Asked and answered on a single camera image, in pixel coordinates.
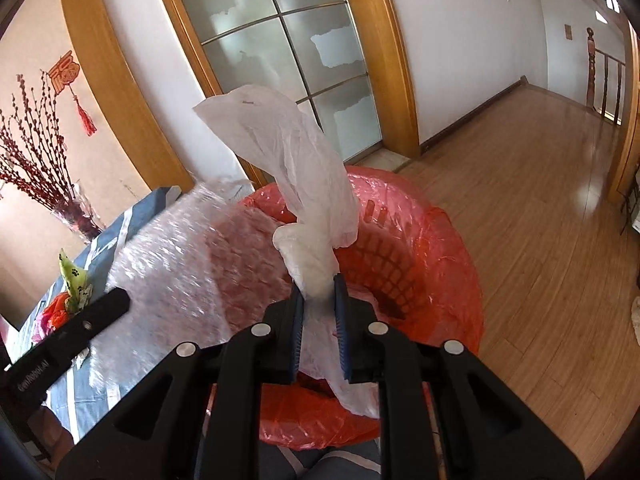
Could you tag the red trash bag liner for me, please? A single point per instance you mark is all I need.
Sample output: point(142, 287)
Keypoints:
point(307, 414)

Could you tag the red berry branches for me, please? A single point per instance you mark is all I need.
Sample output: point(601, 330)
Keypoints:
point(33, 150)

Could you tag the glass vase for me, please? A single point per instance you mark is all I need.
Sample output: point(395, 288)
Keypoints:
point(78, 215)

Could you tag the frosted glass door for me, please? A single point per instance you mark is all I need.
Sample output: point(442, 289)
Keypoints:
point(309, 50)

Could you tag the light green wrapper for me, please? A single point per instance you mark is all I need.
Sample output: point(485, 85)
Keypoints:
point(77, 284)

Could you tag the white plastic bag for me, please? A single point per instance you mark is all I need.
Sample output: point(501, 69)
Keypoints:
point(268, 130)

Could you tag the wooden stair railing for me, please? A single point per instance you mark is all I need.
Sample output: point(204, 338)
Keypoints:
point(605, 79)

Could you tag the clear bubble wrap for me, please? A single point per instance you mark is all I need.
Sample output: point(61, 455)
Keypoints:
point(200, 271)

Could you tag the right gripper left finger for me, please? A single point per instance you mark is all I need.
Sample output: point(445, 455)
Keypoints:
point(196, 414)

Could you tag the red plastic trash basket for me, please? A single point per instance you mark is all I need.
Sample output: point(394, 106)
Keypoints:
point(382, 263)

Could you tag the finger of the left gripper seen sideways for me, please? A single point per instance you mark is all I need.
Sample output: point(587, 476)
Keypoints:
point(26, 381)

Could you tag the red orange wrapper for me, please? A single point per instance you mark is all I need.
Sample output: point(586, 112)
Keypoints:
point(51, 318)

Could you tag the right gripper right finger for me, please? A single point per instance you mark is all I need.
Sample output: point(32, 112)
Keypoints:
point(443, 412)

